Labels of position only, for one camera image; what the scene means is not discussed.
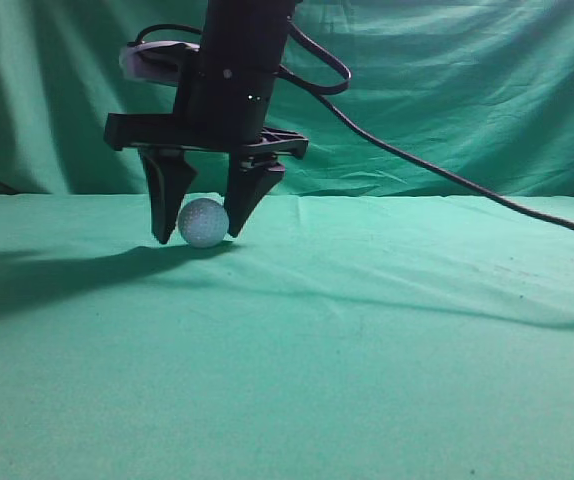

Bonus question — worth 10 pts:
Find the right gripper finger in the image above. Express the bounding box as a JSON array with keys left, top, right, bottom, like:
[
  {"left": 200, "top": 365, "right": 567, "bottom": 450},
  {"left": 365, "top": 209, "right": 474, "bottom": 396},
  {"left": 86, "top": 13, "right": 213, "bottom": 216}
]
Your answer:
[
  {"left": 138, "top": 148, "right": 197, "bottom": 245},
  {"left": 223, "top": 153, "right": 285, "bottom": 238}
]

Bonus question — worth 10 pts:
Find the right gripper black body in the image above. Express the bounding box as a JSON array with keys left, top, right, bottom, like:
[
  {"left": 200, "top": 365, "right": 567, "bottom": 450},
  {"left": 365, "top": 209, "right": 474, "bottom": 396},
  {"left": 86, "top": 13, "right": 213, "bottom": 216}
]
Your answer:
[{"left": 103, "top": 1, "right": 308, "bottom": 158}]

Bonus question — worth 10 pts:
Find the white golf ball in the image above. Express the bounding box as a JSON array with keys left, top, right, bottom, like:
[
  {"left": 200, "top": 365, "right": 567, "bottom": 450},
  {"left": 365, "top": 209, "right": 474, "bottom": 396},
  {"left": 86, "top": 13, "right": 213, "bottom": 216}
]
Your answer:
[{"left": 177, "top": 198, "right": 229, "bottom": 249}]

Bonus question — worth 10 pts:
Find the green table cloth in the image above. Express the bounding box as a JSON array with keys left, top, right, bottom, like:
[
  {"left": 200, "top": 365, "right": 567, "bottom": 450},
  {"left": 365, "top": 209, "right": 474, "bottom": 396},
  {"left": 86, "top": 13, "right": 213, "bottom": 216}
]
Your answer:
[{"left": 0, "top": 195, "right": 574, "bottom": 479}]

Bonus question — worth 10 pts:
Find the green backdrop curtain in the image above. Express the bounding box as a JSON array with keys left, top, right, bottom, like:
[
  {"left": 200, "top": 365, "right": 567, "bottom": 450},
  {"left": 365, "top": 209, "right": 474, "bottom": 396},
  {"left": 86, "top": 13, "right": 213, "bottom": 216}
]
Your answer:
[{"left": 0, "top": 1, "right": 574, "bottom": 196}]

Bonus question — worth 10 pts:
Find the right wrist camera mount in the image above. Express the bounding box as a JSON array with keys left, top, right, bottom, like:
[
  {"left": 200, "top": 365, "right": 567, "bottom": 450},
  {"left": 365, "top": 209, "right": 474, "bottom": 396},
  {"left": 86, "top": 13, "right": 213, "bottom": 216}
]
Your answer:
[{"left": 118, "top": 41, "right": 199, "bottom": 86}]

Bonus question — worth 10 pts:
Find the right black cable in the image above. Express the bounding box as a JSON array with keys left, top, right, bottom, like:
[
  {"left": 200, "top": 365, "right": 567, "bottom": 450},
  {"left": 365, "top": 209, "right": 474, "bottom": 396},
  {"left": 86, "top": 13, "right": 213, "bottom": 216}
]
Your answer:
[{"left": 276, "top": 22, "right": 574, "bottom": 246}]

